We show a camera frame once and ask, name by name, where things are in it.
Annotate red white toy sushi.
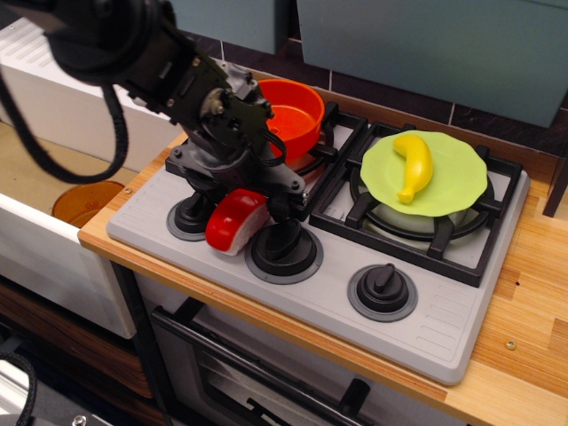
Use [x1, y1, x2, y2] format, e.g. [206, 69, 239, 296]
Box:
[205, 189, 270, 256]

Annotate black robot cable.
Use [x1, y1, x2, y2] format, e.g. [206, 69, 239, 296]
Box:
[0, 70, 130, 185]

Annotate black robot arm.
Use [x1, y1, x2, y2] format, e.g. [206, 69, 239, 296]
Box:
[1, 1, 307, 222]

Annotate grey toy stove top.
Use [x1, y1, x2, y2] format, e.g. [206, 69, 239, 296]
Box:
[105, 110, 532, 386]

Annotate black burner grate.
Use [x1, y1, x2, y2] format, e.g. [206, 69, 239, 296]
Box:
[164, 101, 356, 222]
[310, 122, 528, 288]

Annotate light green plate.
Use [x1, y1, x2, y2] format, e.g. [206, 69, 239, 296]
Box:
[360, 130, 488, 217]

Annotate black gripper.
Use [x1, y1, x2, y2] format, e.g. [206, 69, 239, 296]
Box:
[170, 135, 307, 224]

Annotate black middle stove knob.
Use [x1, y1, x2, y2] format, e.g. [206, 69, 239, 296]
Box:
[245, 219, 324, 285]

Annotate black left stove knob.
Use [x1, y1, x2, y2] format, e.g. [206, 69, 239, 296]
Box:
[166, 195, 213, 241]

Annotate black right stove knob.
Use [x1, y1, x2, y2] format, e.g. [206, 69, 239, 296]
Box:
[347, 264, 418, 323]

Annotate white toy sink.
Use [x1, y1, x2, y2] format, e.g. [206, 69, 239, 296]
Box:
[0, 17, 248, 341]

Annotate black right burner grate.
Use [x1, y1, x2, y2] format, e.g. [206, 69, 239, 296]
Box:
[310, 122, 528, 288]

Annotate toy oven door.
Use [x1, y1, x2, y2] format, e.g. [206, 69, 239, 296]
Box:
[149, 298, 458, 425]

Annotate black braided cable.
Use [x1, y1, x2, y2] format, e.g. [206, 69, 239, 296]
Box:
[0, 350, 39, 426]

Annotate orange translucent cup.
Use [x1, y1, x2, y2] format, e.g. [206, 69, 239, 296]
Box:
[51, 181, 124, 228]

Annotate black stove knob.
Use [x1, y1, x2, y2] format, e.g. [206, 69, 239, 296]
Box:
[245, 219, 324, 285]
[347, 264, 418, 323]
[166, 195, 213, 241]

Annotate yellow toy banana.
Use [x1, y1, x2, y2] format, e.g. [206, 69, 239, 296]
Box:
[393, 134, 434, 204]

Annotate orange toy pot grey handle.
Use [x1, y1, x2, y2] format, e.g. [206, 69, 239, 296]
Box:
[259, 79, 325, 164]

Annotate black left burner grate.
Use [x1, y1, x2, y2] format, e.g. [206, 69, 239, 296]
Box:
[164, 101, 356, 222]

